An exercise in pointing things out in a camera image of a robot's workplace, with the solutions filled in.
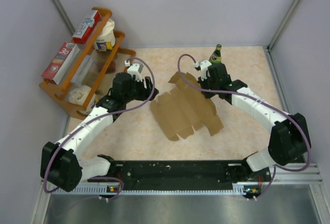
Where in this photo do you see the white paper bag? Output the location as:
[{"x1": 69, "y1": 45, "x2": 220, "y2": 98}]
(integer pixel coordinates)
[
  {"x1": 93, "y1": 19, "x2": 116, "y2": 51},
  {"x1": 69, "y1": 85, "x2": 99, "y2": 115}
]

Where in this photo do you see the red white box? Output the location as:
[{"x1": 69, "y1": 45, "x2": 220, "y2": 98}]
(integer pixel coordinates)
[
  {"x1": 41, "y1": 42, "x2": 79, "y2": 85},
  {"x1": 72, "y1": 9, "x2": 101, "y2": 44}
]

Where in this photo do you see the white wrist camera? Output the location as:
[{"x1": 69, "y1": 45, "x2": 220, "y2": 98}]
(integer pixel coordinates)
[
  {"x1": 194, "y1": 60, "x2": 212, "y2": 81},
  {"x1": 124, "y1": 60, "x2": 143, "y2": 82}
]

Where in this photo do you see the orange wooden shelf rack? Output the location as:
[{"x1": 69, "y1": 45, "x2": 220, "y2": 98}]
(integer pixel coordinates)
[{"x1": 39, "y1": 7, "x2": 136, "y2": 119}]

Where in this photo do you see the white paper bag lower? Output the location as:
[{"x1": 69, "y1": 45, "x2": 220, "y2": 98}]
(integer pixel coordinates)
[{"x1": 69, "y1": 85, "x2": 99, "y2": 115}]

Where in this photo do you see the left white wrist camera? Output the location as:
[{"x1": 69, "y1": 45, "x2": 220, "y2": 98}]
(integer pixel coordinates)
[{"x1": 124, "y1": 60, "x2": 143, "y2": 82}]

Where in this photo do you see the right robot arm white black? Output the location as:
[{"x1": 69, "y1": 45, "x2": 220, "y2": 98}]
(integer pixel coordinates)
[{"x1": 194, "y1": 60, "x2": 311, "y2": 181}]

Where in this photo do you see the white paper bag upper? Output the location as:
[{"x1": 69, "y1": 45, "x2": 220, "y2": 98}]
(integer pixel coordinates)
[{"x1": 93, "y1": 19, "x2": 116, "y2": 51}]

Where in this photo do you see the red white box upper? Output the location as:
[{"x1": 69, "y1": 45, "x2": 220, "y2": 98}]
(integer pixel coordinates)
[{"x1": 72, "y1": 9, "x2": 101, "y2": 44}]

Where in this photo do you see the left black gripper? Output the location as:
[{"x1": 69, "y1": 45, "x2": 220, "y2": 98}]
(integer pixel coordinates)
[{"x1": 123, "y1": 76, "x2": 158, "y2": 103}]

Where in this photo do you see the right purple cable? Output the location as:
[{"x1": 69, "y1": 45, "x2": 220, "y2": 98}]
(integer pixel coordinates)
[{"x1": 178, "y1": 54, "x2": 312, "y2": 201}]

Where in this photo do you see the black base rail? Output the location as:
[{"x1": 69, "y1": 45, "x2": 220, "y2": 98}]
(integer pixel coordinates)
[{"x1": 86, "y1": 160, "x2": 273, "y2": 191}]

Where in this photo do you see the purple cable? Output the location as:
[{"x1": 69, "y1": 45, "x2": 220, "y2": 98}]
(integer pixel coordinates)
[
  {"x1": 42, "y1": 57, "x2": 156, "y2": 194},
  {"x1": 178, "y1": 54, "x2": 312, "y2": 201}
]

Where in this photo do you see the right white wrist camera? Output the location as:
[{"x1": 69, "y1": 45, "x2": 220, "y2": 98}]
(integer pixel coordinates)
[{"x1": 194, "y1": 60, "x2": 212, "y2": 81}]

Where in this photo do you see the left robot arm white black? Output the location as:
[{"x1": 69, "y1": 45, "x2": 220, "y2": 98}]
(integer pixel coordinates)
[{"x1": 40, "y1": 73, "x2": 158, "y2": 193}]

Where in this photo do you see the brown cardboard box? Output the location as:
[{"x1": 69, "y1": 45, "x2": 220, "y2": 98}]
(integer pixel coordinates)
[{"x1": 150, "y1": 72, "x2": 224, "y2": 141}]

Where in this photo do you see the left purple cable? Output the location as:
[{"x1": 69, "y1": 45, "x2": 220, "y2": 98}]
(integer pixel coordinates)
[{"x1": 42, "y1": 57, "x2": 156, "y2": 194}]

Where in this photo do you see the green glass bottle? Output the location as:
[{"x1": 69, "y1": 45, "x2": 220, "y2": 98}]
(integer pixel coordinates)
[{"x1": 209, "y1": 44, "x2": 222, "y2": 64}]

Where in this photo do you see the red white box lower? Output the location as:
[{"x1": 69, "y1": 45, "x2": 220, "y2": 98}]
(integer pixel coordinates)
[{"x1": 41, "y1": 42, "x2": 79, "y2": 85}]

